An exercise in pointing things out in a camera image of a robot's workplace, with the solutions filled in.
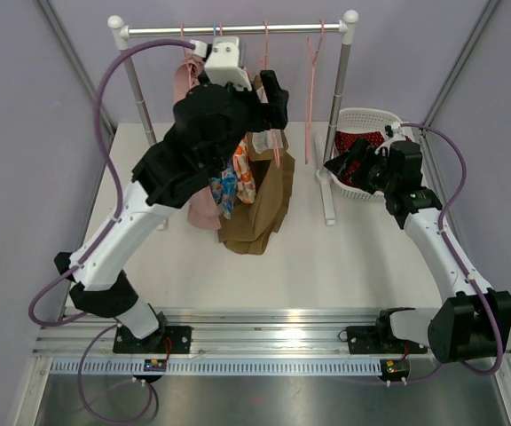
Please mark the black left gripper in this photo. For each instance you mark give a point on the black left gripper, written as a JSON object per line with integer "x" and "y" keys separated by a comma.
{"x": 273, "y": 114}

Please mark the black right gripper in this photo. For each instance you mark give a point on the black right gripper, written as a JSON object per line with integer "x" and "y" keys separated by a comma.
{"x": 366, "y": 156}

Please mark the red polka dot skirt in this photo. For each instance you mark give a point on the red polka dot skirt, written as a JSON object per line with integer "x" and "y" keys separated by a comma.
{"x": 344, "y": 141}

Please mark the orange tulip floral skirt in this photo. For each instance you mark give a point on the orange tulip floral skirt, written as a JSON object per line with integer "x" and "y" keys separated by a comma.
{"x": 246, "y": 187}

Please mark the blue floral skirt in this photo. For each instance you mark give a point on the blue floral skirt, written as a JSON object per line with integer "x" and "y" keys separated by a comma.
{"x": 224, "y": 191}

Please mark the pink hanger of red skirt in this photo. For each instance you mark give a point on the pink hanger of red skirt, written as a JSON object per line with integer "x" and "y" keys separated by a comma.
{"x": 312, "y": 60}

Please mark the tan brown skirt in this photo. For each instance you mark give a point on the tan brown skirt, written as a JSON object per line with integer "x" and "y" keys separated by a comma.
{"x": 273, "y": 168}

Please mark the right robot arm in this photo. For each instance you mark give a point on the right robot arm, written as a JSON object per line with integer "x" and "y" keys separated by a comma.
{"x": 474, "y": 320}

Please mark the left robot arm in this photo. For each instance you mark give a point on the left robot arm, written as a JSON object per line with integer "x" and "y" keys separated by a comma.
{"x": 210, "y": 122}

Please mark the white plastic basket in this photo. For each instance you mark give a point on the white plastic basket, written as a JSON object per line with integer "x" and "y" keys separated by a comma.
{"x": 358, "y": 120}

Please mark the white clothes rack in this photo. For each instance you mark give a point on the white clothes rack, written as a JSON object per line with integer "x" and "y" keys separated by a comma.
{"x": 345, "y": 27}

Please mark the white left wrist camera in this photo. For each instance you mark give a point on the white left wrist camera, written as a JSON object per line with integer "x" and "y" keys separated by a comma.
{"x": 225, "y": 63}

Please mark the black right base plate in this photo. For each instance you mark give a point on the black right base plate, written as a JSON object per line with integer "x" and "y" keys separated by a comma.
{"x": 370, "y": 340}

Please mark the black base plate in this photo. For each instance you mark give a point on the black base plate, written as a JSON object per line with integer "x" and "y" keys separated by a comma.
{"x": 175, "y": 339}
{"x": 370, "y": 340}

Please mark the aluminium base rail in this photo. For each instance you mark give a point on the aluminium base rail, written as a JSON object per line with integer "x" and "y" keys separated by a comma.
{"x": 263, "y": 333}

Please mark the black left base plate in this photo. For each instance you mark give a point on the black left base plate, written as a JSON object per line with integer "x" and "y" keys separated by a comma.
{"x": 175, "y": 339}

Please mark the white perforated cable duct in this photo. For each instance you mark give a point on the white perforated cable duct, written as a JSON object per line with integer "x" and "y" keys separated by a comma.
{"x": 218, "y": 367}

